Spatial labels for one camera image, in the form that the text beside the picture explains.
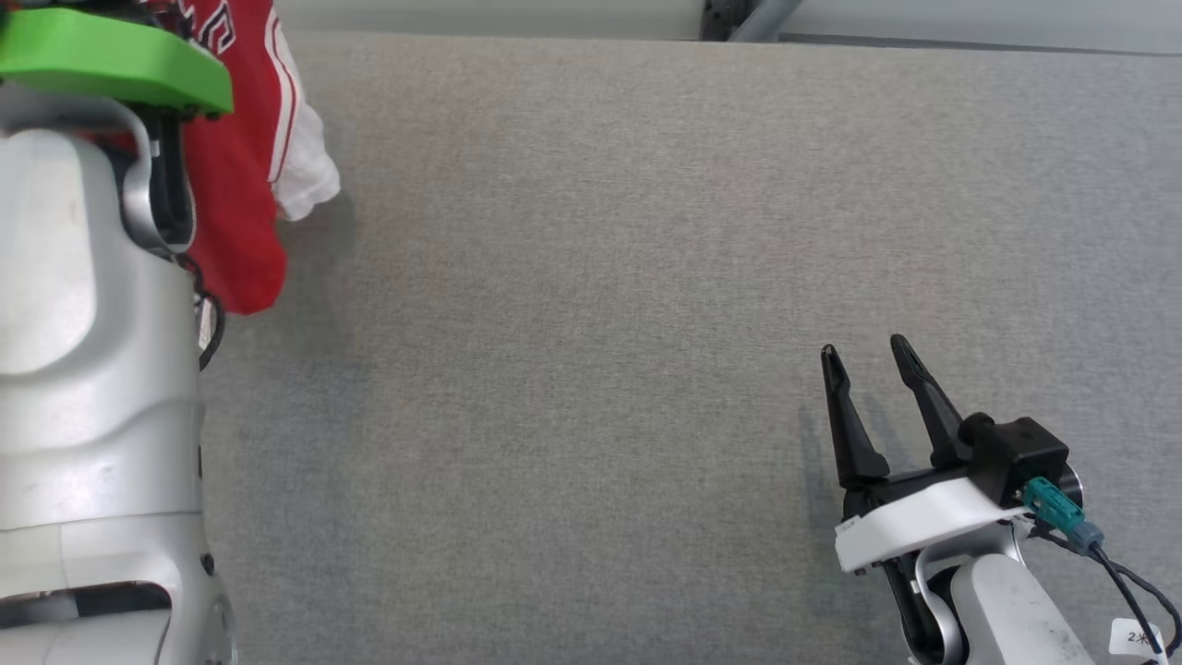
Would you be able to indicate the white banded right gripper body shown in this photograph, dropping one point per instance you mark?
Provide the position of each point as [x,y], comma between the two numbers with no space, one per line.
[923,517]

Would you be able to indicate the grey metal partition post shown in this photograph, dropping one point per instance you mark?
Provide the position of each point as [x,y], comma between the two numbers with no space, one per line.
[748,18]

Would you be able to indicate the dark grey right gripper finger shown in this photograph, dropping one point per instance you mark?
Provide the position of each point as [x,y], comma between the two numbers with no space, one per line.
[854,443]
[937,416]

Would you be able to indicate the red jersey with black lettering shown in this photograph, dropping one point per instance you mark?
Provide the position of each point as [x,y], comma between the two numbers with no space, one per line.
[235,203]

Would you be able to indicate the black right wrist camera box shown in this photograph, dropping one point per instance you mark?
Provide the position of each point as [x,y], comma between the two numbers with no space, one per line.
[1016,453]

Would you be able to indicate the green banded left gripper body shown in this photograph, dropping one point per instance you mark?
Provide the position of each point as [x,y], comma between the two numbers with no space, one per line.
[111,55]

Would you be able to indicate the grey fabric sofa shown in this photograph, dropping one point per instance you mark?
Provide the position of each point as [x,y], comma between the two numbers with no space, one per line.
[600,323]

